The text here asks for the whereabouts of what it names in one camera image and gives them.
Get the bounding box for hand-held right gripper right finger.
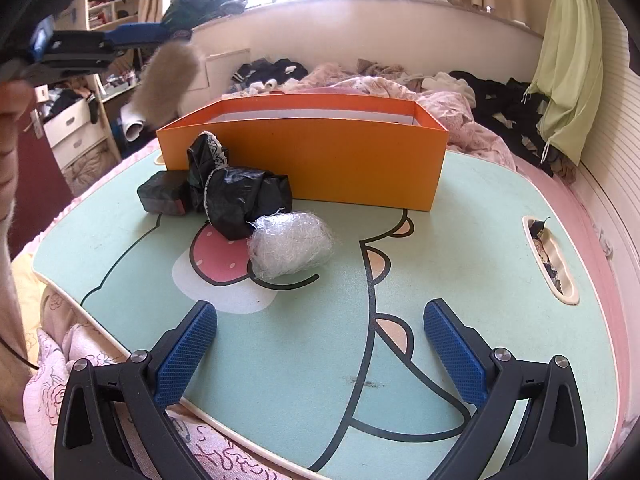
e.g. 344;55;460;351
423;299;590;480

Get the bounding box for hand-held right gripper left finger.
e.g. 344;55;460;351
54;301;218;480

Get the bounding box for grey furry pom-pom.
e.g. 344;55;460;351
131;41;202;128

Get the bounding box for black plastic bag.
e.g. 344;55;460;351
186;131;293;241

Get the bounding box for orange cardboard box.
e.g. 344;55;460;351
156;98;449;212

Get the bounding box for green cartoon-print desktop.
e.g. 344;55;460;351
31;147;626;480

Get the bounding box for wrappers in desktop slot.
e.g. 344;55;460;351
527;217;568;296

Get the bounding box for person's left hand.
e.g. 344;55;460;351
0;80;35;221

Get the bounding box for cream bookshelf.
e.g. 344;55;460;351
52;0;166;106

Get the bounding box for white drawer cabinet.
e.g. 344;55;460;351
42;95;121;171

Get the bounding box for white paper roll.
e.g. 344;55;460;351
121;105;147;142

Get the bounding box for cream bedroom desk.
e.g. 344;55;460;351
192;47;251;93

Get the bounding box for pink floral quilt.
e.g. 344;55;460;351
10;255;281;480

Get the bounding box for black white-striped clothes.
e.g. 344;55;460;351
230;58;310;93

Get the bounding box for dark red door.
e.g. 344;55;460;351
12;87;73;256

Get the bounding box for clear plastic wrap ball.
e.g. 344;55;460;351
247;210;336;282

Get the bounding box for small black box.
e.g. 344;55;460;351
137;171;192;217

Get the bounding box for beige garment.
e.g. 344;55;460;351
357;58;401;78

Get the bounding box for black clothes pile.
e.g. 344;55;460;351
450;70;576;178

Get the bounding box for white garment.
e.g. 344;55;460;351
422;71;476;108

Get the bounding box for light green cloth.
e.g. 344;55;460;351
529;0;606;166

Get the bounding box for thin black cable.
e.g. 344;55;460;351
0;337;38;373

